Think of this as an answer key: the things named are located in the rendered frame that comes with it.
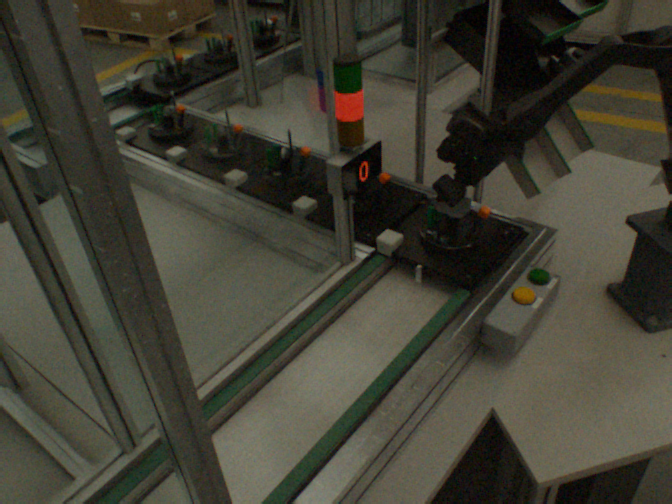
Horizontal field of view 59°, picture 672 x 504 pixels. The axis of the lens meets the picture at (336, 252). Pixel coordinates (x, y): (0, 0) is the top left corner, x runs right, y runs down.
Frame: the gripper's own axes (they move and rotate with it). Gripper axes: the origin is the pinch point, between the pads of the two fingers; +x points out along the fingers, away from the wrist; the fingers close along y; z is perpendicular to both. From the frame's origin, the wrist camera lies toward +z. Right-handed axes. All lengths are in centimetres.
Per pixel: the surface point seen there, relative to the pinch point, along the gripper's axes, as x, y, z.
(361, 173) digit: -3.0, 19.7, 13.4
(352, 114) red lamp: -12.3, 20.5, 21.4
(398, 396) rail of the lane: 1.7, 43.4, -20.3
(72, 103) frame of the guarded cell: -57, 83, 17
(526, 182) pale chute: 0.2, -20.2, -10.7
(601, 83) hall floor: 126, -333, -17
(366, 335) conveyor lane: 14.5, 31.6, -10.7
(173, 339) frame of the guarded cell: -43, 82, 6
